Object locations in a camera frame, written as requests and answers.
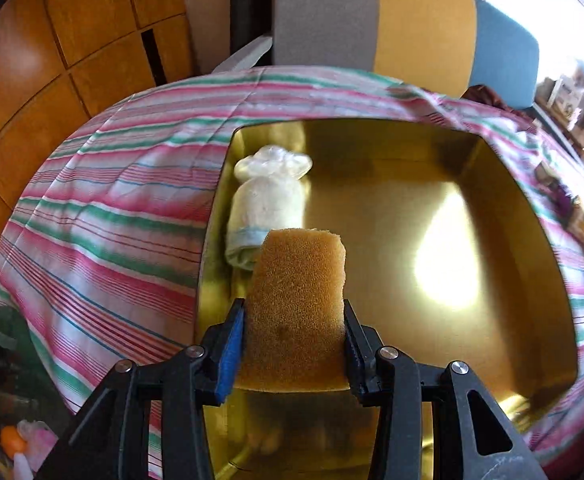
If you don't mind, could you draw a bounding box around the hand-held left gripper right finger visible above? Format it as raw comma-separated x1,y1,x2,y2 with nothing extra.
342,299,548,480

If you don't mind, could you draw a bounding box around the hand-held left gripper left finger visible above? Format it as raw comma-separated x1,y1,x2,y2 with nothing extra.
39,297,247,480

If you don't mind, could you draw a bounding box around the yellow sponge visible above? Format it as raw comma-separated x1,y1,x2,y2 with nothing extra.
233,227,350,393

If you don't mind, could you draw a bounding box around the white towel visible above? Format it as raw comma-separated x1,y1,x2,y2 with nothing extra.
224,144,314,273

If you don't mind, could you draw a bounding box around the purple packet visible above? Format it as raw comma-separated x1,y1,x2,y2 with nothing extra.
554,187,580,216

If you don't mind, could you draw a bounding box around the striped tablecloth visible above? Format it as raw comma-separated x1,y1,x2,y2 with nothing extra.
0,67,584,480

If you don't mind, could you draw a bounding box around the pink plastic bag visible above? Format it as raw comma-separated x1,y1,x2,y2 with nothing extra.
17,420,59,466

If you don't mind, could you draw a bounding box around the orange ball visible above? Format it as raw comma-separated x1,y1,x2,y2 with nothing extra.
0,425,28,457

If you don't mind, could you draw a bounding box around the dark red cloth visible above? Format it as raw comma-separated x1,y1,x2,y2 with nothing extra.
464,84,515,111

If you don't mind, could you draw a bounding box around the white carton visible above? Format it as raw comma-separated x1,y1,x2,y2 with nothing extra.
547,76,584,116

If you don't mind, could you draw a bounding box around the grey yellow blue chair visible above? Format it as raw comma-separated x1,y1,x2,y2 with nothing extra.
212,0,543,111

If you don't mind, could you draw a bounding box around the wooden cabinet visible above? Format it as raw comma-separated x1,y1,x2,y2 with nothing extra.
0,0,195,318

